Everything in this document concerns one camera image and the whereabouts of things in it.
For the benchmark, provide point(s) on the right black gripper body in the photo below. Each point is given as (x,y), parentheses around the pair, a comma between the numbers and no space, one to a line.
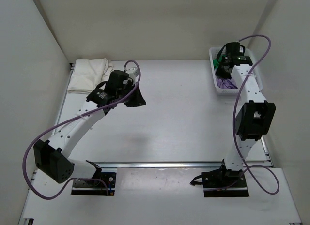
(223,70)

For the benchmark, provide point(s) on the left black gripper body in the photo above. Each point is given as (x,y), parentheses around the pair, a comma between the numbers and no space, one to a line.
(135,97)

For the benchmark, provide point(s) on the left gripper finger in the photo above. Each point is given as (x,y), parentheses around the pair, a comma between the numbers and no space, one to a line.
(138,95)
(132,103)

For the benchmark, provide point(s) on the cream white t-shirt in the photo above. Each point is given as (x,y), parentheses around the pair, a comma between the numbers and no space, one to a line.
(88,73)

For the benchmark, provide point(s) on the purple t-shirt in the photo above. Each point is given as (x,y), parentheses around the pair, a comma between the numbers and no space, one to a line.
(226,83)

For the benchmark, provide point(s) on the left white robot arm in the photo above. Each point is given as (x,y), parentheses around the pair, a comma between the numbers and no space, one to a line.
(52,155)

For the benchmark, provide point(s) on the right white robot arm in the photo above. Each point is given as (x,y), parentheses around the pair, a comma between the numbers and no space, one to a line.
(254,118)

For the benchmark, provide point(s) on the green t-shirt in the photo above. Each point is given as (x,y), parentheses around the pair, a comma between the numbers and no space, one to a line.
(217,61)

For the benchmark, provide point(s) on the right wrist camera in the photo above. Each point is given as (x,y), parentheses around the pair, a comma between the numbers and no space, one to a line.
(242,48)

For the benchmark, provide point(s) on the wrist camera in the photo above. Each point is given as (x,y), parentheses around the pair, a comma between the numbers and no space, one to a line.
(242,48)
(133,72)

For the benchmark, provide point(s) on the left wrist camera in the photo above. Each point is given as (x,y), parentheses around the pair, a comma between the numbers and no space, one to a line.
(133,72)

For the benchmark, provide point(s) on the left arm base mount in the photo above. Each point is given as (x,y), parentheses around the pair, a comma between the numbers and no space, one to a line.
(102,183)

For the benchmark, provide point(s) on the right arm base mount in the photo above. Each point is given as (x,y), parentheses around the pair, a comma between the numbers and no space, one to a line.
(222,182)

